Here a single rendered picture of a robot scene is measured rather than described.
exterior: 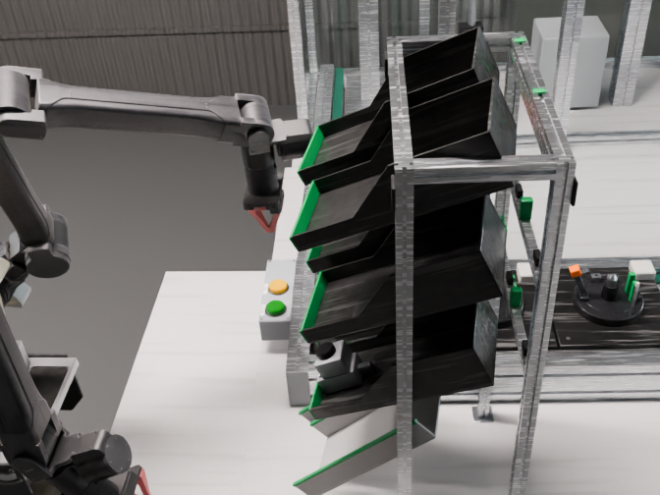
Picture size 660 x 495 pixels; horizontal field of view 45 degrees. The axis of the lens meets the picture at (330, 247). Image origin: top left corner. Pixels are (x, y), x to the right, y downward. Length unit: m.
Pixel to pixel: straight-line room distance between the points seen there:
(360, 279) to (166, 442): 0.67
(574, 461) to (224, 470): 0.66
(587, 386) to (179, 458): 0.82
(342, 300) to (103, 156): 3.32
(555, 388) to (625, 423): 0.15
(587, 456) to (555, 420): 0.10
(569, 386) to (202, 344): 0.80
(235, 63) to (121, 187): 0.98
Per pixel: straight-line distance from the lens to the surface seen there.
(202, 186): 3.95
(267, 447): 1.61
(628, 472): 1.62
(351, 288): 1.14
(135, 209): 3.88
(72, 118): 1.27
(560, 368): 1.63
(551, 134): 0.93
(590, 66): 2.62
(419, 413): 1.25
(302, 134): 1.38
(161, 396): 1.75
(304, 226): 1.02
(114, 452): 1.22
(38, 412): 1.19
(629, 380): 1.69
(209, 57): 4.52
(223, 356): 1.80
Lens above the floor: 2.12
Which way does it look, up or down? 38 degrees down
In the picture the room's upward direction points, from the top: 4 degrees counter-clockwise
